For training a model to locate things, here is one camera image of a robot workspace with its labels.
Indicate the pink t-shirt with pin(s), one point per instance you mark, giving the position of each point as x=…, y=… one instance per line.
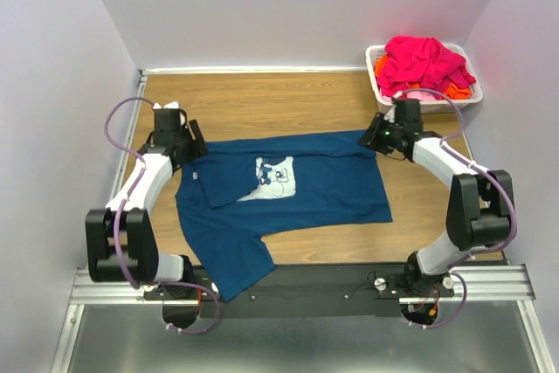
x=425, y=61

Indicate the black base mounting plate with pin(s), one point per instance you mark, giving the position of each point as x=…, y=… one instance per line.
x=306, y=291

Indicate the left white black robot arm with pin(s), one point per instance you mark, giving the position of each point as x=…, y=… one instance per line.
x=120, y=239

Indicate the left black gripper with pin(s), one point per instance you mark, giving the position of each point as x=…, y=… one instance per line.
x=198, y=146

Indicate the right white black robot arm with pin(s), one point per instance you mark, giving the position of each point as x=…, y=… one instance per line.
x=480, y=216

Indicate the blue t-shirt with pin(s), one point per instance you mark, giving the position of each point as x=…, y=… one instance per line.
x=228, y=200

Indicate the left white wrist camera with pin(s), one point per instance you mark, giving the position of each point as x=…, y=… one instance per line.
x=171, y=105

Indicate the white plastic laundry basket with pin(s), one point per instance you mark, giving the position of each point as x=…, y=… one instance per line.
x=375, y=52

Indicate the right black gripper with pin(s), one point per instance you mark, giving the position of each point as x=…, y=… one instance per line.
x=370, y=136

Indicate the light pink garment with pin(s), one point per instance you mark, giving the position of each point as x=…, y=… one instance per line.
x=387, y=95

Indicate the aluminium frame rail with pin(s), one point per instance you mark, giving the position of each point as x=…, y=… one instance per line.
x=483, y=282

